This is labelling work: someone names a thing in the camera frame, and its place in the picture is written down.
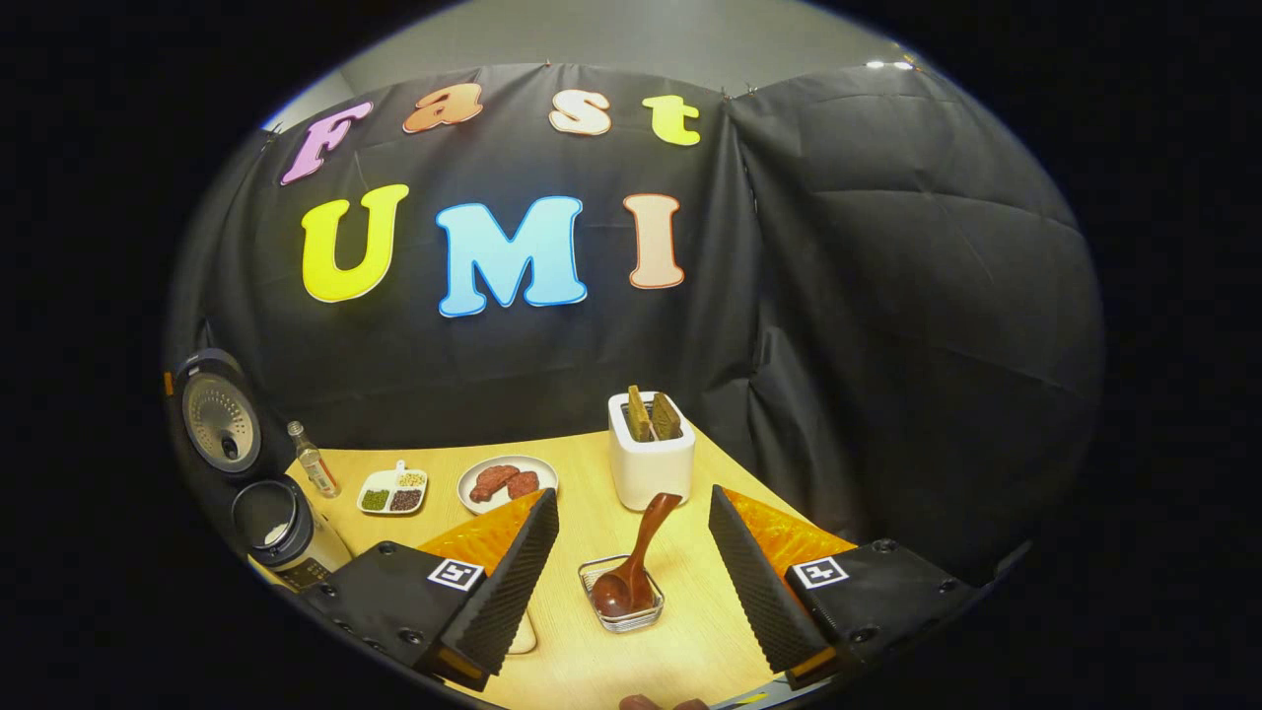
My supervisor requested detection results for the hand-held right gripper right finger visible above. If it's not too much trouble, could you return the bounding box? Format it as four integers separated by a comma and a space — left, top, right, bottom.
708, 484, 977, 689

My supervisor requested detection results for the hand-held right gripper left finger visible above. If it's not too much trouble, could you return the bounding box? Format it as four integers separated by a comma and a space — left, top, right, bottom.
301, 488, 560, 691

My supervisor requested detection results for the metal wire chopstick holder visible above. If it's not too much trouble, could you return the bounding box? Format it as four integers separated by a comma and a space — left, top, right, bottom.
579, 555, 666, 633

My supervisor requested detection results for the brown wooden spoon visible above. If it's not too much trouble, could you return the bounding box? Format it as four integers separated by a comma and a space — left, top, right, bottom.
592, 493, 683, 619

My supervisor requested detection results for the grey rice cooker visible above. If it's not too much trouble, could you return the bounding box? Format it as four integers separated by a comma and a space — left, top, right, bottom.
170, 347, 354, 593

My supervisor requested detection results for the white round plate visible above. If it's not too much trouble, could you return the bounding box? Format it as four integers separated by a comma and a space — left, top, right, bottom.
457, 455, 559, 515

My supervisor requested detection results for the white toaster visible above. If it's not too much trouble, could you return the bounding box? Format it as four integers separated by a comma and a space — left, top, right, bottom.
608, 390, 696, 512

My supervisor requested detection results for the white divided bean dish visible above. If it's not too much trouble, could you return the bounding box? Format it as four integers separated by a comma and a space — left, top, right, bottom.
357, 461, 429, 516

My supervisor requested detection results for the small glass bottle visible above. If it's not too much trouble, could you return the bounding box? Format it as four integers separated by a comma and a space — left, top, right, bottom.
287, 421, 341, 499

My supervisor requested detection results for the black backdrop cloth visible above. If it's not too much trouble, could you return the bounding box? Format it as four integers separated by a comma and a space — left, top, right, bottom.
163, 61, 1105, 583

